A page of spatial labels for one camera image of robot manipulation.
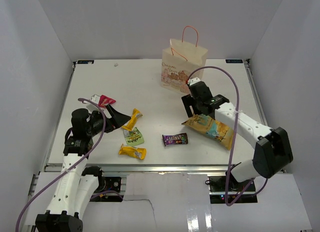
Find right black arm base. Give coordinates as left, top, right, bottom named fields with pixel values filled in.
left=205, top=176, right=258, bottom=204

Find cream paper bag orange handles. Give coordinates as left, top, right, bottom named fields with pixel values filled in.
left=161, top=26, right=208, bottom=95

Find purple brown candy packet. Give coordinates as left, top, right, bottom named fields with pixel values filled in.
left=162, top=133, right=189, bottom=147

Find green white snack pouch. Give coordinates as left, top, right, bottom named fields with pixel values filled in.
left=123, top=127, right=145, bottom=146

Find red snack packet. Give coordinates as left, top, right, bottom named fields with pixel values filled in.
left=98, top=95, right=116, bottom=107

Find yellow snack bar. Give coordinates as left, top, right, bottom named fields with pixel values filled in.
left=122, top=108, right=143, bottom=131
left=118, top=144, right=147, bottom=160

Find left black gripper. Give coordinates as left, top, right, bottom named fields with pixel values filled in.
left=86, top=104, right=131, bottom=137

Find aluminium table frame rail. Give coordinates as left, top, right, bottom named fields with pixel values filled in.
left=43, top=164, right=285, bottom=173

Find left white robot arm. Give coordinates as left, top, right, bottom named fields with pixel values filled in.
left=35, top=105, right=130, bottom=231

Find right blue corner label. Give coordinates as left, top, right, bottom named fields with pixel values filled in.
left=225, top=59, right=243, bottom=64

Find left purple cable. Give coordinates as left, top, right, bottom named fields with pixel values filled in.
left=15, top=98, right=107, bottom=231

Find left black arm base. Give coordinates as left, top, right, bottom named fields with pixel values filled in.
left=82, top=166, right=122, bottom=193

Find large tan chips bag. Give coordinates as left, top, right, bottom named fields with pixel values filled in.
left=182, top=114, right=234, bottom=150

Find blue corner label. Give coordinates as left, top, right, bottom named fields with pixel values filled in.
left=77, top=60, right=95, bottom=64
left=225, top=59, right=243, bottom=64

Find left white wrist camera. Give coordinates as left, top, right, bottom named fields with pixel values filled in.
left=86, top=94, right=101, bottom=111

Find left blue corner label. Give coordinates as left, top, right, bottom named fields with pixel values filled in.
left=77, top=60, right=95, bottom=64

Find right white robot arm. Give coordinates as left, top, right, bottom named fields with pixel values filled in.
left=182, top=77, right=293, bottom=191

